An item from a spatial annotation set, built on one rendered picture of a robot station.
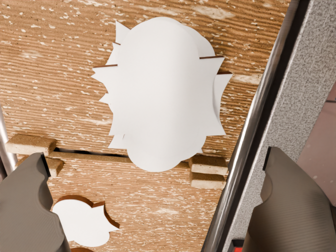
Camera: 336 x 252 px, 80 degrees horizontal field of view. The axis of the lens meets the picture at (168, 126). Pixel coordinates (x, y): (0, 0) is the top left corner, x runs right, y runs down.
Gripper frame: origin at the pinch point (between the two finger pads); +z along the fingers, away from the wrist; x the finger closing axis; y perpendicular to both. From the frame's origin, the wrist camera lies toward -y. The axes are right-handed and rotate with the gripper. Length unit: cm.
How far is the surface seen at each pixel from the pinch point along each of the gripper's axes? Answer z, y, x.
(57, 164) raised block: 14.6, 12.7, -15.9
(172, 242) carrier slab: 16.3, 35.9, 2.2
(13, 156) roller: 17.8, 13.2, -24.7
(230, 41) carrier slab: 15.9, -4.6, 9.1
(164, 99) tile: 7.6, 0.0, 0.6
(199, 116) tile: 7.6, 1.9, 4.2
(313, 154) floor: 111, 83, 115
